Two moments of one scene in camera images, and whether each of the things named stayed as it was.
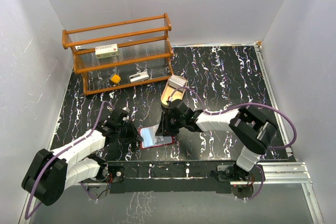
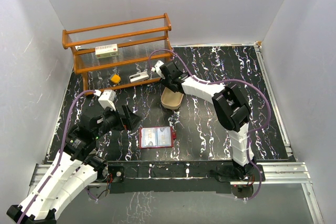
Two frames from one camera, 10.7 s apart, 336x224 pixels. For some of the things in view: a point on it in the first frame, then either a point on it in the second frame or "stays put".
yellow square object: x=115 y=78 stays put
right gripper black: x=165 y=128 to x=165 y=82
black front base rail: x=143 y=177 stays put
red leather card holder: x=150 y=139 stays put
